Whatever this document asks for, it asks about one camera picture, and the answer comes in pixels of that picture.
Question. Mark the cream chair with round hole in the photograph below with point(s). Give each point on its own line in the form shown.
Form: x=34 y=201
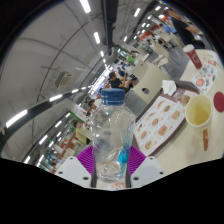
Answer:
x=155 y=78

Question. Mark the group of ceiling lights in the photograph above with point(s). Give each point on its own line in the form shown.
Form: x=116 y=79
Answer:
x=16 y=118

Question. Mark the red paper cup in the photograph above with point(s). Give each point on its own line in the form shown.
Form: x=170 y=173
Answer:
x=194 y=58

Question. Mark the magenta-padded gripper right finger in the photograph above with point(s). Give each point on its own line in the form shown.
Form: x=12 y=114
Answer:
x=137 y=158

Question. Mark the crumpled white napkin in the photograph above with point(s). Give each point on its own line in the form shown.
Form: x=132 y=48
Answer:
x=169 y=87

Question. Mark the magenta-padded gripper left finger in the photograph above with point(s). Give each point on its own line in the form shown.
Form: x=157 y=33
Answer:
x=85 y=158

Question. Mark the ceiling air conditioner unit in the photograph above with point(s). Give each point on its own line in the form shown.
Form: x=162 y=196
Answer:
x=63 y=80

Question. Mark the colourful printed flyer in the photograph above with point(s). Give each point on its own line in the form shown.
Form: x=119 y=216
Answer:
x=205 y=78

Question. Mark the printed paper tray liner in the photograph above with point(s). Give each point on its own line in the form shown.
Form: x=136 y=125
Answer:
x=160 y=123

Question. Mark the dark brown food tray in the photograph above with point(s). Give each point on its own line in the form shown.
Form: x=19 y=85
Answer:
x=180 y=131

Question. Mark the clear water bottle blue cap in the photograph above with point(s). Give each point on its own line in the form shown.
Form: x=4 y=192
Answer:
x=111 y=130

